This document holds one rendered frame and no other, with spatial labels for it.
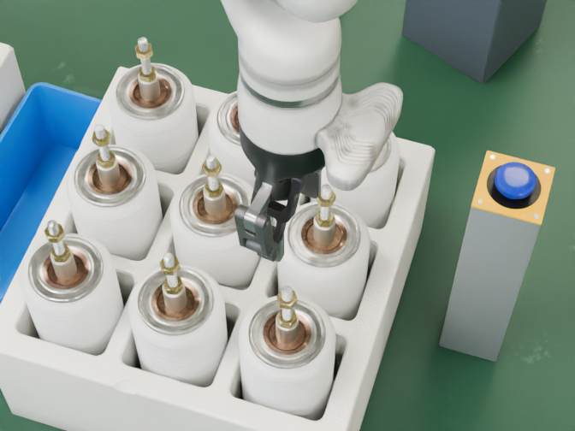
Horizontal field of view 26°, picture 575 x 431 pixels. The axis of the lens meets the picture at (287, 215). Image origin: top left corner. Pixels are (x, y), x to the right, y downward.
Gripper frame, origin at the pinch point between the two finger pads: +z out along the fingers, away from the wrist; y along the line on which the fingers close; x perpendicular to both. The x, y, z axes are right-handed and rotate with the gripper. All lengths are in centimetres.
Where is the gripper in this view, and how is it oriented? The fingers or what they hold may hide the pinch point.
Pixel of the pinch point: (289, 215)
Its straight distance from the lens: 103.1
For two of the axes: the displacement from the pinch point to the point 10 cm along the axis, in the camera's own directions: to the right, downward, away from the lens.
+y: -4.5, 7.6, -4.7
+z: 0.0, 5.3, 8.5
